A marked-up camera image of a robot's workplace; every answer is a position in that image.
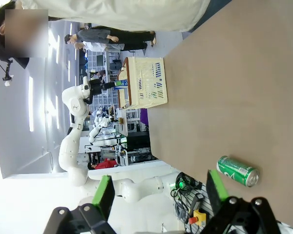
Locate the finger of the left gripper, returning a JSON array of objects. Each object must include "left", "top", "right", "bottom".
[{"left": 102, "top": 81, "right": 117, "bottom": 91}]

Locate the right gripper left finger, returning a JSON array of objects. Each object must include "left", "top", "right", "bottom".
[{"left": 43, "top": 175, "right": 117, "bottom": 234}]

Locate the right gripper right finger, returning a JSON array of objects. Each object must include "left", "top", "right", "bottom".
[{"left": 200, "top": 169, "right": 281, "bottom": 234}]

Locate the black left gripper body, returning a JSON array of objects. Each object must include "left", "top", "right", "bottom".
[{"left": 89, "top": 78, "right": 104, "bottom": 95}]

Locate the blue Pocari Sweat can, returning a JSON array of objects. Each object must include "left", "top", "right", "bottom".
[{"left": 114, "top": 79, "right": 128, "bottom": 90}]

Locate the green drink can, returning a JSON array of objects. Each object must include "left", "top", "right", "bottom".
[{"left": 216, "top": 155, "right": 260, "bottom": 188}]

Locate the yellow emergency stop button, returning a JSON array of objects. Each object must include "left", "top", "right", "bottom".
[{"left": 188, "top": 209, "right": 207, "bottom": 225}]

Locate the person in red top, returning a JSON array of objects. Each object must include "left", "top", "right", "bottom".
[{"left": 87, "top": 157, "right": 118, "bottom": 171}]

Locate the person in white shirt, dark trousers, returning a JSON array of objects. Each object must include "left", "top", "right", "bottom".
[{"left": 74, "top": 40, "right": 148, "bottom": 52}]

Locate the purple cloth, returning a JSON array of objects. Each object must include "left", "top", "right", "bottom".
[{"left": 140, "top": 108, "right": 149, "bottom": 132}]

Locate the person in dark grey top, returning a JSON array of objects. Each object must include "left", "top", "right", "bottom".
[{"left": 64, "top": 25, "right": 157, "bottom": 48}]

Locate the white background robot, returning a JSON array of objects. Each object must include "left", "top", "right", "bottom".
[{"left": 88, "top": 107, "right": 118, "bottom": 148}]

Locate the person in cream jacket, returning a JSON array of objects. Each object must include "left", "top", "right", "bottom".
[{"left": 0, "top": 0, "right": 210, "bottom": 69}]

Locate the black cable bundle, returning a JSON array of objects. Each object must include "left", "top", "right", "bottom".
[{"left": 170, "top": 172, "right": 203, "bottom": 203}]

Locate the cream basket with brown handles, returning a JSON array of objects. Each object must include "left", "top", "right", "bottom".
[{"left": 117, "top": 57, "right": 168, "bottom": 110}]

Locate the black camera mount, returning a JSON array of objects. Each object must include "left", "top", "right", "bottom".
[{"left": 0, "top": 57, "right": 15, "bottom": 88}]

